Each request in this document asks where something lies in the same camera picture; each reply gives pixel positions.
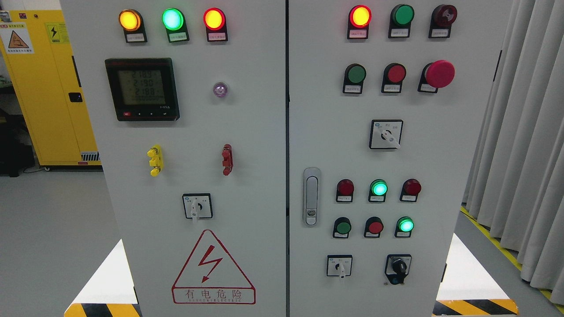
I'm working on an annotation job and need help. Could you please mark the white rotary switch door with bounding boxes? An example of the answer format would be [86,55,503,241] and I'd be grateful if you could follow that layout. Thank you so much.
[182,193,214,223]

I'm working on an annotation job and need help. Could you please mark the red terminal connector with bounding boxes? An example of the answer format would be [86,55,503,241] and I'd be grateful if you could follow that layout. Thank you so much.
[222,144,234,175]

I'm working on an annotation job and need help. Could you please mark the dark red lamp left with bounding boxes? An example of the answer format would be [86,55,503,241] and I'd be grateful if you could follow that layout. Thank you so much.
[336,179,355,203]

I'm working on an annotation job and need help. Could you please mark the dark red lamp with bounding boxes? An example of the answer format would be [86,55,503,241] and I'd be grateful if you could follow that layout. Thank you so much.
[336,179,355,203]
[400,178,422,203]

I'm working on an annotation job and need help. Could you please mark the green push button lower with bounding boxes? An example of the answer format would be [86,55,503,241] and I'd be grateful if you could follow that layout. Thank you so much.
[332,217,351,239]

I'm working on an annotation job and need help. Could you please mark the green push button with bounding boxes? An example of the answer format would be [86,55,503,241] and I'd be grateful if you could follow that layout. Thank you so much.
[332,217,351,239]
[342,63,367,94]

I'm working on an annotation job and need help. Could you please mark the clear white indicator lamp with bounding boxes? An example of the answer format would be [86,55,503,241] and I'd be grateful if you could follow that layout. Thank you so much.
[213,82,228,98]

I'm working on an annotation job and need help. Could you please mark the green lit lamp middle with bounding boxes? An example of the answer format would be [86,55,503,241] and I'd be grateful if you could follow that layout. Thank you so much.
[368,179,388,203]

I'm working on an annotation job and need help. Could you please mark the green push button upper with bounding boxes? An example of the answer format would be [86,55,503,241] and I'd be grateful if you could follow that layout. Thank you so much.
[342,63,367,94]

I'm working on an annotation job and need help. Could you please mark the left grey cabinet door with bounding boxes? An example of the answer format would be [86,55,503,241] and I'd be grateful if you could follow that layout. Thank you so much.
[60,0,286,317]

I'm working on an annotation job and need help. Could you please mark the grey cabinet door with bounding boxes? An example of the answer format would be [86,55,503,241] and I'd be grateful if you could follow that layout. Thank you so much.
[60,0,286,317]
[289,0,514,317]

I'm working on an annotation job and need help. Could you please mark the red push button lower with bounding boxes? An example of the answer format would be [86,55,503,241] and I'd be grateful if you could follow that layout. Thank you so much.
[364,217,383,238]

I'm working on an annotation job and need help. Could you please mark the red push button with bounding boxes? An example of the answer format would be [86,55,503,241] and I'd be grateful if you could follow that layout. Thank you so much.
[364,217,383,238]
[381,63,406,94]

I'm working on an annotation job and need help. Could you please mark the right grey cabinet door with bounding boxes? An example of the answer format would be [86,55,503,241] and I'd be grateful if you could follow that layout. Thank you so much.
[289,0,514,317]

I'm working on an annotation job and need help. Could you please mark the yellow terminal connector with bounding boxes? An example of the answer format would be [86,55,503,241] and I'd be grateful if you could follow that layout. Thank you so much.
[147,144,164,177]

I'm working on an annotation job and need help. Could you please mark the dark red lamp right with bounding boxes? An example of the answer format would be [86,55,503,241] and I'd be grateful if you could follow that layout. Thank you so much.
[400,178,422,203]

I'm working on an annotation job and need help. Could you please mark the red electric danger sticker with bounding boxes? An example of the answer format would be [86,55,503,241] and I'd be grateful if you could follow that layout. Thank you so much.
[171,229,256,305]

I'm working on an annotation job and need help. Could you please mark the green lit button lower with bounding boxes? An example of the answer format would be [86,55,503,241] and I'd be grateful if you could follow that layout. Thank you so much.
[394,216,414,238]

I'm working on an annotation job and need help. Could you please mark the red push button upper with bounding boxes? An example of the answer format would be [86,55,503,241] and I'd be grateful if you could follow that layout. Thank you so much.
[381,63,406,94]

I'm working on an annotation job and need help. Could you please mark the red indicator lamp top left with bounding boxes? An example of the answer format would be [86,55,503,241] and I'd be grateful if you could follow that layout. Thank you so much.
[203,7,228,42]

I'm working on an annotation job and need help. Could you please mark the black digital power meter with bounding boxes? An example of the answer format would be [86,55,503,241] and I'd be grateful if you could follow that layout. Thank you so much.
[105,57,180,121]

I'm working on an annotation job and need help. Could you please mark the red lit lamp right door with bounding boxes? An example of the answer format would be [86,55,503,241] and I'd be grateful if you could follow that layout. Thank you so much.
[347,5,372,40]

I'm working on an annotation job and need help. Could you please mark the green indicator lamp top left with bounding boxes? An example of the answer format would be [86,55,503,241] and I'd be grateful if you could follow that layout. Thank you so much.
[162,8,189,43]

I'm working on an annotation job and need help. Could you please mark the red mushroom emergency stop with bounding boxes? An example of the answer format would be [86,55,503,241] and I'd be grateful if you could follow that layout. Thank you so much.
[417,60,455,93]

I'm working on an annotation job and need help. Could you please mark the dark green lamp top right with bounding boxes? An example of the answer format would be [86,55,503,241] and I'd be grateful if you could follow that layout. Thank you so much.
[388,4,415,39]

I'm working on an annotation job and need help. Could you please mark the yellow indicator lamp top left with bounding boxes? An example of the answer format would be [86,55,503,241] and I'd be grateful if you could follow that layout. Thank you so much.
[119,9,148,43]

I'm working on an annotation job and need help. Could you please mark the dark red buzzer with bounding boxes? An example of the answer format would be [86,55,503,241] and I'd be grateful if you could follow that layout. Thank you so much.
[428,4,458,39]

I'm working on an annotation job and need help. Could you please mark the right striped cabinet base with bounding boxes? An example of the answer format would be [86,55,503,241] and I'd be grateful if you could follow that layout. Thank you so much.
[432,235,519,317]

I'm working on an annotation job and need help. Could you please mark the striped cabinet base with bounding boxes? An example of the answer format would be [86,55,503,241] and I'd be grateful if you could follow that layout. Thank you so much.
[432,235,519,317]
[63,239,142,317]

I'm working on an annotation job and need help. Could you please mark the grey curtain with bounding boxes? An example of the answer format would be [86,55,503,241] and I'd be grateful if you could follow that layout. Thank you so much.
[463,0,564,305]

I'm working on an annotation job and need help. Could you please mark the left striped cabinet base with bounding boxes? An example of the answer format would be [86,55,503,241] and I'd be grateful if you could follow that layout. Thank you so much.
[63,239,142,317]

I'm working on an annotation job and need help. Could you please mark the yellow safety cabinet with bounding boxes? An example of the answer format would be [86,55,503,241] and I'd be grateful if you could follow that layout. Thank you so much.
[0,10,101,167]

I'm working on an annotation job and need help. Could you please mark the silver door handle lock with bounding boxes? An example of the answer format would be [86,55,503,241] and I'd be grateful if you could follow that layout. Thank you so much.
[302,168,322,226]

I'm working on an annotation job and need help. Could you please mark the white rotary switch upper right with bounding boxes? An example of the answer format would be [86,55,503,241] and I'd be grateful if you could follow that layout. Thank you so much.
[368,120,404,150]

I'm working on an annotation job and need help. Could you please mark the white rotary switch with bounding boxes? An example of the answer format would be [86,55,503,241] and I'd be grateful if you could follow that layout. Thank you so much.
[326,254,353,279]
[368,120,404,150]

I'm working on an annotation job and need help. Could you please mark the white rotary switch lower right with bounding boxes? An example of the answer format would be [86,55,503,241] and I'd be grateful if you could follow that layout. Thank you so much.
[326,254,353,279]

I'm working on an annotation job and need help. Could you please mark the black selector knob switch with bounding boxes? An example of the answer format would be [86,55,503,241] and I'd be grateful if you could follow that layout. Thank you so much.
[384,254,412,285]

